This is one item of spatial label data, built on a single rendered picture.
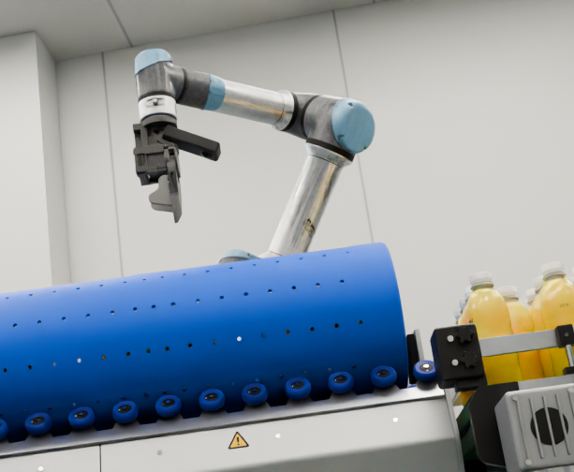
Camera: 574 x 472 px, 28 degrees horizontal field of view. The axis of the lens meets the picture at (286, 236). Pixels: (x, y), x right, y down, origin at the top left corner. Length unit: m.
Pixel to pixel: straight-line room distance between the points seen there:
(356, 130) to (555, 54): 3.03
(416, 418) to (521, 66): 3.65
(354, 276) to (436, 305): 3.02
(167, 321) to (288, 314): 0.21
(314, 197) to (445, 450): 0.80
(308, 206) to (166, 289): 0.60
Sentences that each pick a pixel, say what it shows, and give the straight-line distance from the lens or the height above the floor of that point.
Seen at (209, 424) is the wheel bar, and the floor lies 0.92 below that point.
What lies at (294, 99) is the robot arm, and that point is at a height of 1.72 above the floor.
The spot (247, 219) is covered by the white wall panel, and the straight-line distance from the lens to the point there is 5.19.
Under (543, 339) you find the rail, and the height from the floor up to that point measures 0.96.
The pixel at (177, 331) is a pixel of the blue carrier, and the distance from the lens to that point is 1.97.
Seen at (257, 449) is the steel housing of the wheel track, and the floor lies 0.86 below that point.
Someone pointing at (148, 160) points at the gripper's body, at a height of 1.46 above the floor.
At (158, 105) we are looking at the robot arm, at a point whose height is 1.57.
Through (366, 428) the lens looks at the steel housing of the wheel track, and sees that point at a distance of 1.94.
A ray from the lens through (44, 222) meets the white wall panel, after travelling 5.09.
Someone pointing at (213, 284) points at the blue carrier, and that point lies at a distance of 2.01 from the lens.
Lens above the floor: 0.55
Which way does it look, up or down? 20 degrees up
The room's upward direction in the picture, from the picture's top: 8 degrees counter-clockwise
